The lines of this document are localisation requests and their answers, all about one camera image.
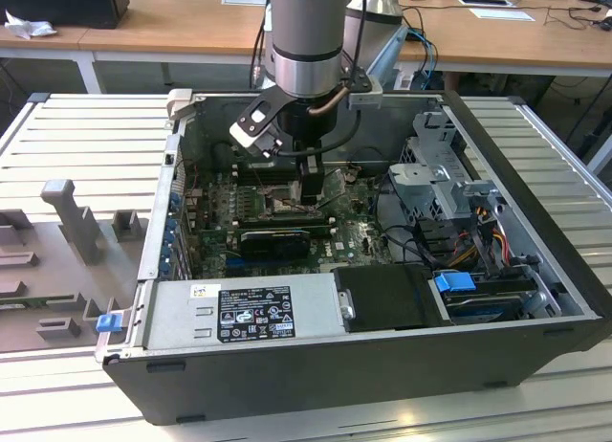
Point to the thin metal locking lever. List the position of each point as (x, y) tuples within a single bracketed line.
[(259, 179), (337, 198)]

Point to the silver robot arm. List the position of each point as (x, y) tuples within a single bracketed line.
[(306, 30)]

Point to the black RAM slot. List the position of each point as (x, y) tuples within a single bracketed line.
[(248, 178), (320, 229), (287, 219), (248, 168)]

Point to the CPU socket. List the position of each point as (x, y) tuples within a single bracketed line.
[(264, 205)]

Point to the blue expansion slot clip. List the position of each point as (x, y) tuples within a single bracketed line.
[(166, 265), (171, 223), (174, 200), (168, 246)]

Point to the black battery holder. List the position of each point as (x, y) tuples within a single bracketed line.
[(353, 175)]

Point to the black round component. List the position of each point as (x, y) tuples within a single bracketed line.
[(222, 157)]

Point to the white labelled box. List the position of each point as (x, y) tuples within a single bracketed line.
[(404, 81)]

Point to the pale blue teach pendant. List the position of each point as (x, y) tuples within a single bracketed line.
[(389, 54)]

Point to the green motherboard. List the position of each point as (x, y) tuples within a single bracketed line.
[(354, 231)]

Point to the pale grey case latch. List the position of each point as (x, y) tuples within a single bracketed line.
[(179, 102)]

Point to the black graphics card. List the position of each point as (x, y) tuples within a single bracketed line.
[(272, 243)]

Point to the silver metal drive cage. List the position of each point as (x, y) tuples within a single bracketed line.
[(416, 174)]

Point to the grey sheet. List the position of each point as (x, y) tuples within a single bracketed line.
[(244, 0)]

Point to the wooden desk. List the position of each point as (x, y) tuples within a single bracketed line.
[(191, 30)]

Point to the black plastic shroud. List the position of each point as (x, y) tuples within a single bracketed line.
[(382, 293)]

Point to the dark tablet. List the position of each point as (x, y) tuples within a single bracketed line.
[(483, 2)]

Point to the blue disk carrier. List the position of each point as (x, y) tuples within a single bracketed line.
[(452, 283)]

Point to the silver power supply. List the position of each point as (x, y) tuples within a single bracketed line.
[(172, 313)]

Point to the white sheet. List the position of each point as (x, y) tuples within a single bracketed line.
[(502, 14)]

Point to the black hard disk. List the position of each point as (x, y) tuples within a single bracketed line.
[(483, 308)]

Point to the black box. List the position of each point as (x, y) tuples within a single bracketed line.
[(62, 4)]

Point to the black open PC case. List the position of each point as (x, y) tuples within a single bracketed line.
[(287, 389)]

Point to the blue case latch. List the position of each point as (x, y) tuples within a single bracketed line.
[(107, 324)]

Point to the crumpled white paper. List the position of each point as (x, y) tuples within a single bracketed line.
[(28, 27)]

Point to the grey parts rack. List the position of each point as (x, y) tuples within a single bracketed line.
[(48, 270)]

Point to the green RAM stick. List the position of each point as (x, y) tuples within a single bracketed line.
[(19, 300)]

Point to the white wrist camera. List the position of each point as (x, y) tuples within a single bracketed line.
[(248, 133)]

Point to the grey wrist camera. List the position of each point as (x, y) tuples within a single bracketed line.
[(365, 100)]

